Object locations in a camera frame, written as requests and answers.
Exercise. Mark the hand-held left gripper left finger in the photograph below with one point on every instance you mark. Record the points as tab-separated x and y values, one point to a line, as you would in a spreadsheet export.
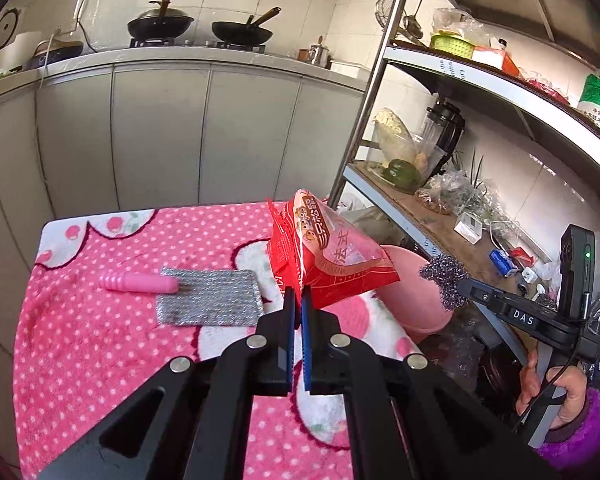
290	330

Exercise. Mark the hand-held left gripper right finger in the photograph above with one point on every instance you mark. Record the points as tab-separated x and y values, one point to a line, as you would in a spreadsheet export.
307	345

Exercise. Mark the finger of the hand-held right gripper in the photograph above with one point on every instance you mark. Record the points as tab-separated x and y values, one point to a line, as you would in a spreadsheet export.
480	292

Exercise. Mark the steel wool scourer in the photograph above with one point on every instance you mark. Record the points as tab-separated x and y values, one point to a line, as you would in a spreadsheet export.
442	280

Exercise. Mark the pink plastic basin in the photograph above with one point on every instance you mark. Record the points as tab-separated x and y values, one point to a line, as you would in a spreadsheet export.
415	310

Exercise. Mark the red snack packet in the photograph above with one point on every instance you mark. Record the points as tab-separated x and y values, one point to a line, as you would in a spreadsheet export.
330	260

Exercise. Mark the person's right hand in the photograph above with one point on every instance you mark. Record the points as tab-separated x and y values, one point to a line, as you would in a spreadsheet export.
572	395

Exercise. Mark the blue packet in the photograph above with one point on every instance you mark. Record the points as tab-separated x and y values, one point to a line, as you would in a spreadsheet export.
503	262

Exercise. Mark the white plastic spoon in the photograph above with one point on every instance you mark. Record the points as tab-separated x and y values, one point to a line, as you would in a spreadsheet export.
540	291

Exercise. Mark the white charger plug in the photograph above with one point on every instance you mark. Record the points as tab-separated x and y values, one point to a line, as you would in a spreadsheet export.
530	275

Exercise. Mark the small red packet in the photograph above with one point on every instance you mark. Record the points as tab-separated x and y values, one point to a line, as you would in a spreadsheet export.
522	256

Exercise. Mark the small white box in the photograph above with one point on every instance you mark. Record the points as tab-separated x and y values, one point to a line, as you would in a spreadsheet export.
468	229

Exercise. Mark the cardboard shelf liner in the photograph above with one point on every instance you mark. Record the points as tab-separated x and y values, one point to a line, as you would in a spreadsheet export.
430	230

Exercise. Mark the silver scouring cloth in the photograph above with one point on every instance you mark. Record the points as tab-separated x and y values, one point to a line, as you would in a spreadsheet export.
210	297

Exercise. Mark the clear bag of green onions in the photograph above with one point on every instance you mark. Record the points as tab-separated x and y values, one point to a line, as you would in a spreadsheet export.
475	195

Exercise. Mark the bag of brown nuts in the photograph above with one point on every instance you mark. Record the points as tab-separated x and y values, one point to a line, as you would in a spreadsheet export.
435	201

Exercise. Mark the white sack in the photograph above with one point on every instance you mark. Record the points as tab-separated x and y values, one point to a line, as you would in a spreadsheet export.
365	217

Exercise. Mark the green bell pepper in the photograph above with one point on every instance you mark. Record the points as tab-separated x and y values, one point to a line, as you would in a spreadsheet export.
402	174

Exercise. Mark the piece of ginger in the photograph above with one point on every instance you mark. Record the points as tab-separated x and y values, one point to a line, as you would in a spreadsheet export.
421	162

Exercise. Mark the clear plastic bowl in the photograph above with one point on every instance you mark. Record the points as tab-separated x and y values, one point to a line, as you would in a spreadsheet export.
380	172

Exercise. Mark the black blender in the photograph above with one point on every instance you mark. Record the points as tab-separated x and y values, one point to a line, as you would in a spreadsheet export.
445	127

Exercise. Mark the napa cabbage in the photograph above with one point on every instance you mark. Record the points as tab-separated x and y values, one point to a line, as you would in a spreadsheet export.
395	135

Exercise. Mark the bag of red chilies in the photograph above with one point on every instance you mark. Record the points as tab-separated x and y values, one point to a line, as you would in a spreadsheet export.
547	91

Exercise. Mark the metal shelf rack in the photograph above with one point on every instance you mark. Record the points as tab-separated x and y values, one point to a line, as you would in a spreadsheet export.
505	87

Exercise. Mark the pink polka dot blanket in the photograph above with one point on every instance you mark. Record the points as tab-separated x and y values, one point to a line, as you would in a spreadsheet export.
80	360

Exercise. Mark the orange and white box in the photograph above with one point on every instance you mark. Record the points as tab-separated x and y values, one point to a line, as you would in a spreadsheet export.
497	60

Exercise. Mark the grey kitchen counter cabinets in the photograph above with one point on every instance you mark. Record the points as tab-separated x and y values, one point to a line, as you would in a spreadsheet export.
180	135

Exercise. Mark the green plastic basket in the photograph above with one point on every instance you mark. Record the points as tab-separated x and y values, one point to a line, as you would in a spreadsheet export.
450	46

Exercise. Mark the white lidded container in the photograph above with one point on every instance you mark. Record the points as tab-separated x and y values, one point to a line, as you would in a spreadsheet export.
350	68

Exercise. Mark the brown cup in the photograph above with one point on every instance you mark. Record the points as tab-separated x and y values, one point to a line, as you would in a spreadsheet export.
304	54

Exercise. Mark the small steel pot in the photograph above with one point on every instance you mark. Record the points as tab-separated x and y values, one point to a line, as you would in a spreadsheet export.
319	54

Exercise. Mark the metal ladle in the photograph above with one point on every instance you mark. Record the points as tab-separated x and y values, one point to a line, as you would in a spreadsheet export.
412	22

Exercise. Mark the gas stove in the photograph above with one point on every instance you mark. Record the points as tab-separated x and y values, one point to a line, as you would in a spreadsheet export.
200	44

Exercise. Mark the black wok with lid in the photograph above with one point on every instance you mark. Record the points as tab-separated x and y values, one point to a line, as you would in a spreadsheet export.
160	25

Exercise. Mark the dark induction cooker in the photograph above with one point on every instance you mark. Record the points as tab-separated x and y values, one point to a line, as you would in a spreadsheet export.
55	52

